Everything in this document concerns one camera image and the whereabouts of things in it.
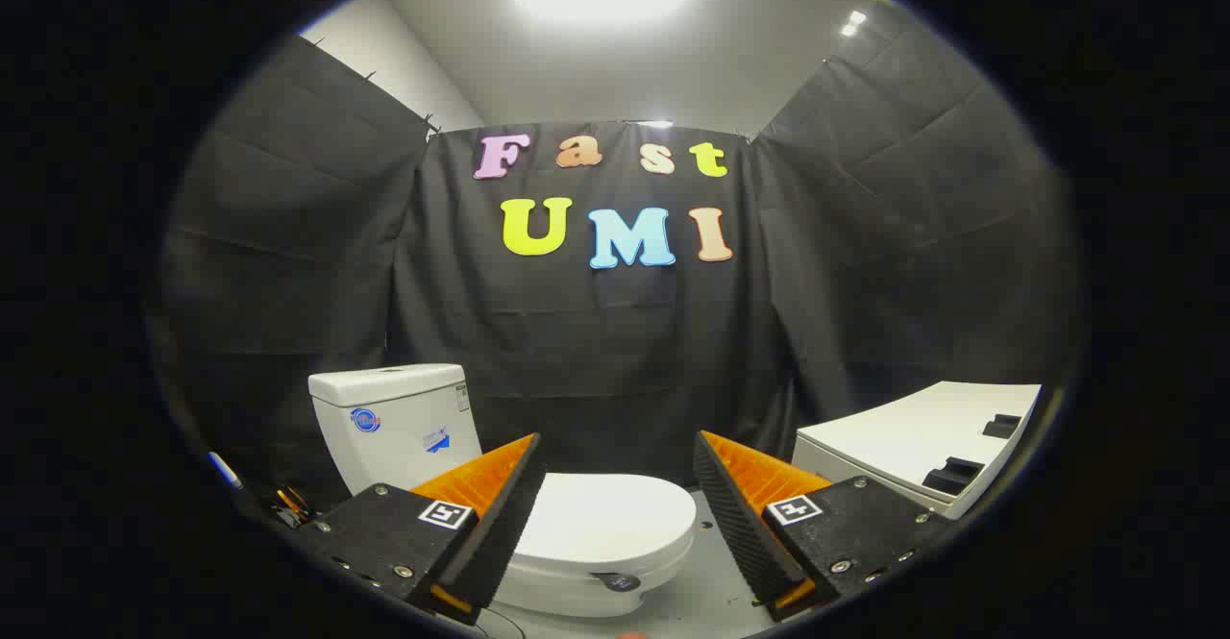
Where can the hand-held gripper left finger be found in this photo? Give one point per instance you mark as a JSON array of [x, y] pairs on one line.
[[500, 533]]

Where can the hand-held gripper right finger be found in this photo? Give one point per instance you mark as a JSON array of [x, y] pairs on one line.
[[740, 533]]

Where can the white toilet lid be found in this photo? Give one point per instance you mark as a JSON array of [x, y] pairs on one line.
[[605, 519]]

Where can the white toilet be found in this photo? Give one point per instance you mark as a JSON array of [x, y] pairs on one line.
[[394, 428]]

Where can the black backdrop cloth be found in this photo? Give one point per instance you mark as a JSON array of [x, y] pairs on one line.
[[596, 351]]

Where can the small ceiling spotlight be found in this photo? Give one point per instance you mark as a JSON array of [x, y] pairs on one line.
[[852, 23]]

